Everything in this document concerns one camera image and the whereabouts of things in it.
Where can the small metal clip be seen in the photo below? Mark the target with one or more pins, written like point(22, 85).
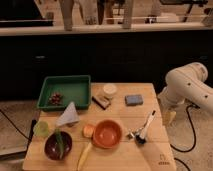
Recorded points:
point(130, 135)

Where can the black white brush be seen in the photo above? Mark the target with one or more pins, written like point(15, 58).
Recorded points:
point(142, 132)

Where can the red orange bowl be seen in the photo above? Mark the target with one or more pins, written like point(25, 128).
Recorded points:
point(107, 134)

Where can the yellow banana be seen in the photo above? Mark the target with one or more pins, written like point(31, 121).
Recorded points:
point(83, 156)

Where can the dark maroon bowl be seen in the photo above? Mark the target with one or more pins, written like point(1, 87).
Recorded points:
point(51, 146)

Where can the brown wooden block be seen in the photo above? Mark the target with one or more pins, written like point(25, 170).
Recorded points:
point(101, 101)

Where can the light green cup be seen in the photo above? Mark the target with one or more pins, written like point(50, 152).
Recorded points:
point(41, 129)

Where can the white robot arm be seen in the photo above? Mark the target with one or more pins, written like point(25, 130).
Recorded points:
point(185, 83)

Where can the white round cup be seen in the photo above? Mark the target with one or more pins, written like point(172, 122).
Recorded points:
point(109, 90)

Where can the small orange cup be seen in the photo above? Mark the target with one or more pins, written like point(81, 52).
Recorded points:
point(88, 130)

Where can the dark cabinet counter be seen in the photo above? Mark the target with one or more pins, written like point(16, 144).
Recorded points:
point(28, 55)

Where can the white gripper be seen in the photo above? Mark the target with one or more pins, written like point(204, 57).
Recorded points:
point(168, 116)

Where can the white folded cloth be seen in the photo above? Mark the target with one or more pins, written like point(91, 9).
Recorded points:
point(69, 116)

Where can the green vegetable stick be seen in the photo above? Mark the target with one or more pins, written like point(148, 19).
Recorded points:
point(59, 140)

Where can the blue sponge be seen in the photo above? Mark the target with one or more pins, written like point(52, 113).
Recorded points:
point(132, 100)

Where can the green plastic tray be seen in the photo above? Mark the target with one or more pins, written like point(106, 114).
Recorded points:
point(76, 88)

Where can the red berry cluster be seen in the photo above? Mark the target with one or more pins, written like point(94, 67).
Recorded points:
point(55, 99)

